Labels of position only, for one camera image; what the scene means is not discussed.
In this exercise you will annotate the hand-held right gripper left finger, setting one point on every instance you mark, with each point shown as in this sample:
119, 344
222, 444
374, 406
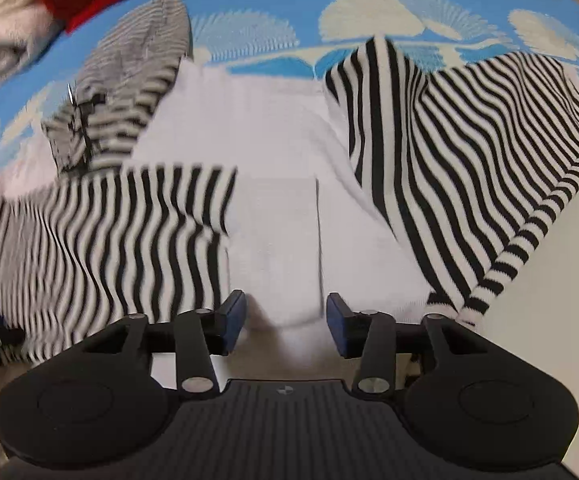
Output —
234, 317

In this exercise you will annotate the white sweater with striped sleeves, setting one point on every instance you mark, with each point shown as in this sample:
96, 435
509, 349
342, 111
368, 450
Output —
279, 220

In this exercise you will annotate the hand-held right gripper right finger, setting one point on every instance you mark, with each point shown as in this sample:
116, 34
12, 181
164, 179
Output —
336, 320

